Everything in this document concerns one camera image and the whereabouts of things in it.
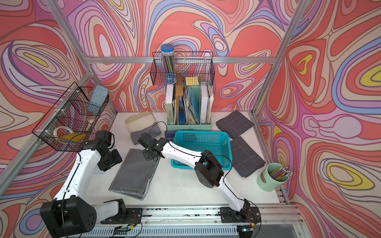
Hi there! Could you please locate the grey pillowcase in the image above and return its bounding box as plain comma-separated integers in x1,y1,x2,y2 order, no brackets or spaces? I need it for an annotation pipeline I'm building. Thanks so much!
109,149,159,201

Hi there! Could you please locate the teal plastic basket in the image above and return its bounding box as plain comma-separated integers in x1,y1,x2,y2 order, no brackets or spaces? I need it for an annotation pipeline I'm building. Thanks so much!
173,131,233,171

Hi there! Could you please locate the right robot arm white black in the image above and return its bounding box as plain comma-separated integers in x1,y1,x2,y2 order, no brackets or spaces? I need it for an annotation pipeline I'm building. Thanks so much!
138,133,250,222

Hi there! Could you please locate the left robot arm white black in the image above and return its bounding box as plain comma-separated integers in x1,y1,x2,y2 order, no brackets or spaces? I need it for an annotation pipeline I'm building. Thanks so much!
40,131,127,238

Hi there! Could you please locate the navy folded cloth yellow stripe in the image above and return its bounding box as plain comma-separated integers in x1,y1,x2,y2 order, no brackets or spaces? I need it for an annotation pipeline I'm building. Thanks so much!
165,131,177,141

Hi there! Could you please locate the beige grey folded cloth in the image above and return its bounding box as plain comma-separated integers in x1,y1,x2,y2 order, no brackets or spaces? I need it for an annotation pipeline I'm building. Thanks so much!
125,111,162,145

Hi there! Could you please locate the yellow flat pad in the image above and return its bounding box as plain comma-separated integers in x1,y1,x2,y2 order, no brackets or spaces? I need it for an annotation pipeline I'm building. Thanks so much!
61,133,86,142

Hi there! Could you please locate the green desktop file organizer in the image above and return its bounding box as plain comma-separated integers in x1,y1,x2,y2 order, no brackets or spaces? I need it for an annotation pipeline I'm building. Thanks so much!
165,85,212,131

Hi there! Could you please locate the white tape roll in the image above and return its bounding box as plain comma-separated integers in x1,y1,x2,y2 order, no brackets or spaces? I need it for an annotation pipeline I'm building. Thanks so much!
53,126,73,138

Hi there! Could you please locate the grey blue sponge block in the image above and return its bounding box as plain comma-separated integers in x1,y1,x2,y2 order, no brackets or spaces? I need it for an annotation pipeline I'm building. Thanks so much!
89,85,109,108

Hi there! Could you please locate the white book in organizer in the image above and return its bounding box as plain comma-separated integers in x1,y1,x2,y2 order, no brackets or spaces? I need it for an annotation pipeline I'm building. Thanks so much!
200,85,209,124

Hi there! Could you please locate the yellow sticky note block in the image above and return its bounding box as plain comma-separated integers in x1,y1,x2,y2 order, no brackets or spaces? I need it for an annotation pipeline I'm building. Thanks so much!
185,76,199,86

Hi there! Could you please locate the dark grey checked cloth rear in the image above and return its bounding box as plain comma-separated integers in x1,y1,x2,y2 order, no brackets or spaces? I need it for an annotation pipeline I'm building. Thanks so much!
216,111,254,139

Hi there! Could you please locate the dark grey checked cloth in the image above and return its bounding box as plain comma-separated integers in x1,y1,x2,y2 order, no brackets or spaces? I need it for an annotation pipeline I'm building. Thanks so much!
230,136,266,178
216,111,254,139

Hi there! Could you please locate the dark grey checked cloth front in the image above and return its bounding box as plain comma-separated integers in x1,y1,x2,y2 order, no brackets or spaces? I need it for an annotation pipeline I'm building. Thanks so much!
230,136,266,178

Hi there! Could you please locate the blue lidded pencil tube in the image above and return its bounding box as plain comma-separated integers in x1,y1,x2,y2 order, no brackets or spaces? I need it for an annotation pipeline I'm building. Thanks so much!
161,44,176,85

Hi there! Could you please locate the green pencil cup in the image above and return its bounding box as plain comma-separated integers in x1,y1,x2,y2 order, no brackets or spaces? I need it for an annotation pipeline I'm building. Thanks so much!
257,163,293,192

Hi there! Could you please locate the black wire basket left wall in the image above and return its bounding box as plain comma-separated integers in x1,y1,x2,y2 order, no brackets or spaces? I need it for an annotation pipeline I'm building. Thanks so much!
32,83,109,152

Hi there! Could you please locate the black wire basket wall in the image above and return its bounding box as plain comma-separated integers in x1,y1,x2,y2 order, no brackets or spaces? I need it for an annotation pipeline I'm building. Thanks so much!
150,51,215,86
32,83,109,152

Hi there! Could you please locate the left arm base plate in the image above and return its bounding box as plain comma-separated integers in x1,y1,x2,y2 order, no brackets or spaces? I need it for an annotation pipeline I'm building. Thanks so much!
101,208,143,225

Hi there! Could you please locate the black wire basket rear wall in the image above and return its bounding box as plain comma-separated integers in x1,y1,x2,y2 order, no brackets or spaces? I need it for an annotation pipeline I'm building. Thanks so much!
150,51,215,86

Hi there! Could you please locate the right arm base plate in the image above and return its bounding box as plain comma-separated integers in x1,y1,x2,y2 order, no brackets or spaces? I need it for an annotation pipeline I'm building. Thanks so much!
217,207,261,224

